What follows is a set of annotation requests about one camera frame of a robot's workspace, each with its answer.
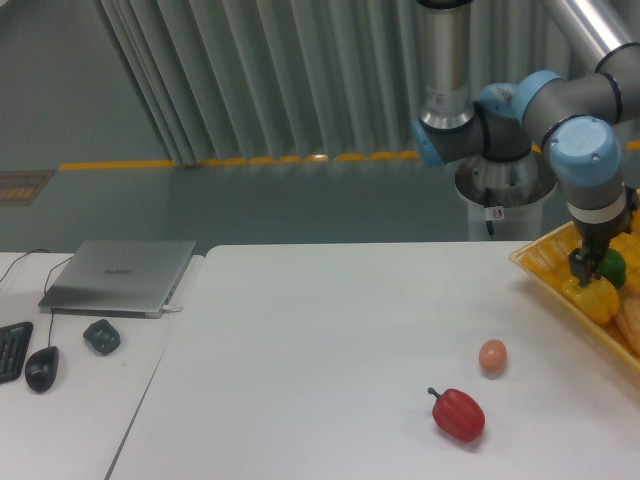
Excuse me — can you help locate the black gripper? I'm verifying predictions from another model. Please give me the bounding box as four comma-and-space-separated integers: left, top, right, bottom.
569, 185, 639, 287

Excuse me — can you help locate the green bell pepper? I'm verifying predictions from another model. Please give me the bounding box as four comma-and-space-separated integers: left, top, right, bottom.
598, 248, 626, 289

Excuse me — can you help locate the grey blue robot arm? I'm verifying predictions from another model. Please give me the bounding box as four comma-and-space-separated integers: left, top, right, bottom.
413, 1, 639, 285

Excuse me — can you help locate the yellow bell pepper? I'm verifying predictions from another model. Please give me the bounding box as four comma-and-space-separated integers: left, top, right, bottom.
561, 277, 620, 325

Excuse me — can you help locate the red bell pepper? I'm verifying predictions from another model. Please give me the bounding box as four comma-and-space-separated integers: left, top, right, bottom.
427, 387, 486, 443

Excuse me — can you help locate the bread roll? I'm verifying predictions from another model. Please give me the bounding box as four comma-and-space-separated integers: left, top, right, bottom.
615, 296, 640, 356

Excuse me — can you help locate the brown egg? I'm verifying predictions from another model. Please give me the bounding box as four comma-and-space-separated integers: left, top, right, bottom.
478, 339, 508, 377

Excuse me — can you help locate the grey pleated curtain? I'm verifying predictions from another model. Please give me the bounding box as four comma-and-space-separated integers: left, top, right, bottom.
94, 0, 601, 165

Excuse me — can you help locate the silver closed laptop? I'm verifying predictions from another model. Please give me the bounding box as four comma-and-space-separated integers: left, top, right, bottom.
39, 240, 196, 318

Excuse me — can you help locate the small black device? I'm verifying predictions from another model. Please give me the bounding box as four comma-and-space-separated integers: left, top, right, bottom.
83, 319, 121, 356

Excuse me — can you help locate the black computer mouse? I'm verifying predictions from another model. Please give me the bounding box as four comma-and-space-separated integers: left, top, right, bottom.
25, 346, 59, 394

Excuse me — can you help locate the black keyboard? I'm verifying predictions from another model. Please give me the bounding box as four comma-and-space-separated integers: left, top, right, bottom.
0, 322, 33, 384

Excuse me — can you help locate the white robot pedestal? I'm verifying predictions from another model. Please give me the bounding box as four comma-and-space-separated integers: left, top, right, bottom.
454, 150, 556, 241

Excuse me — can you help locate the black pedestal cable with tag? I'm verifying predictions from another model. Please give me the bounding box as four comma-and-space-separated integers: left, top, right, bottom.
482, 187, 504, 237

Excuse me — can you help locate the black mouse cable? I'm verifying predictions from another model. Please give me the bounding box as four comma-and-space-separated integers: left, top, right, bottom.
43, 253, 75, 347

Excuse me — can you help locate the black laptop cable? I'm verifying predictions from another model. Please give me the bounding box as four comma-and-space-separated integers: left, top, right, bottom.
0, 248, 51, 284

